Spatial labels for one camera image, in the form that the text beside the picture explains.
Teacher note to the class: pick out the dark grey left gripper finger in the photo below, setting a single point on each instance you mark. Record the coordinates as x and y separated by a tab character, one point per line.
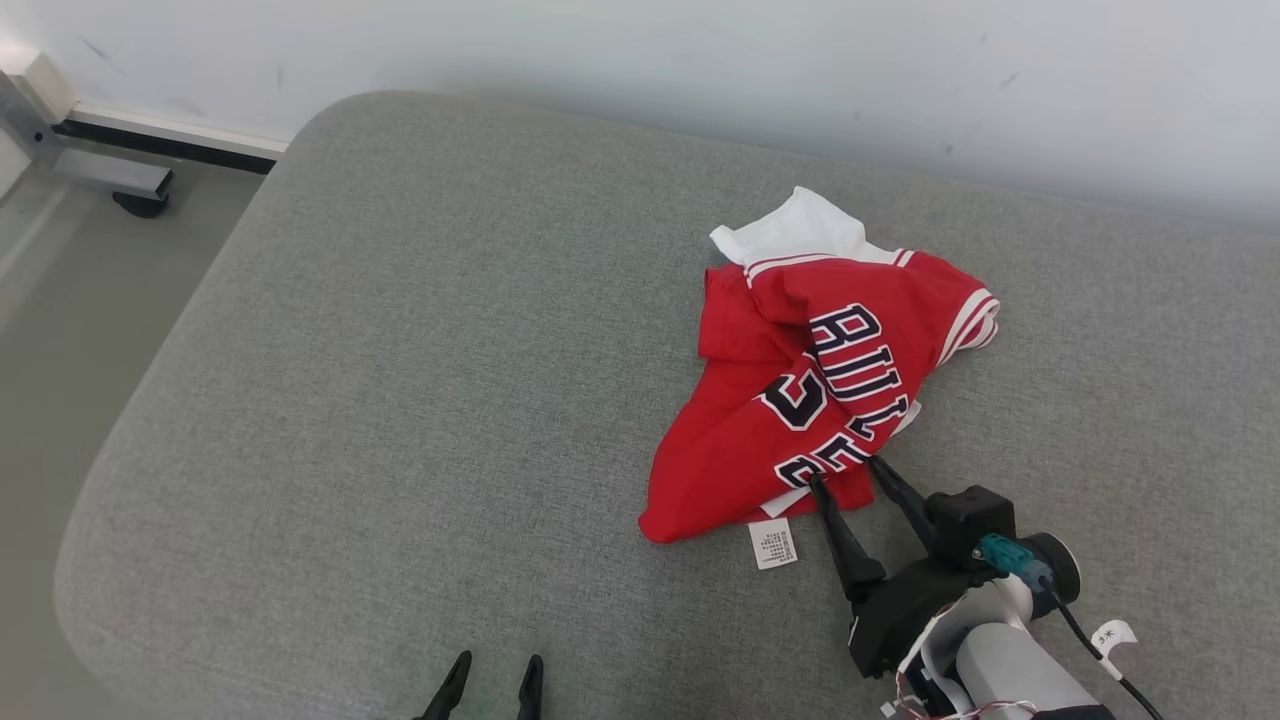
531	695
448	695

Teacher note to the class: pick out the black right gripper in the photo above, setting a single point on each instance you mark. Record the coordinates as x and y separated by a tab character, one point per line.
900	620

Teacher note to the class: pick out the red basketball jersey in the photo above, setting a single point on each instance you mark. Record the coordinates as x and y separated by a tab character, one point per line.
740	450

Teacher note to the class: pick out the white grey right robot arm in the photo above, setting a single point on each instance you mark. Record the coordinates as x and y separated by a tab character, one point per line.
1010	670

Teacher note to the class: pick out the grey fabric sofa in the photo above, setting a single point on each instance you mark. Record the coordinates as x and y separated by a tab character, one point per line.
400	400

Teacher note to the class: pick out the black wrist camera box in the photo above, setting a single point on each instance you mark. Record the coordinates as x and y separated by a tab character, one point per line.
965	520

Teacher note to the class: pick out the black frame foot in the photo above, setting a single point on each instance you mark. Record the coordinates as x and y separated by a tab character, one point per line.
140	205

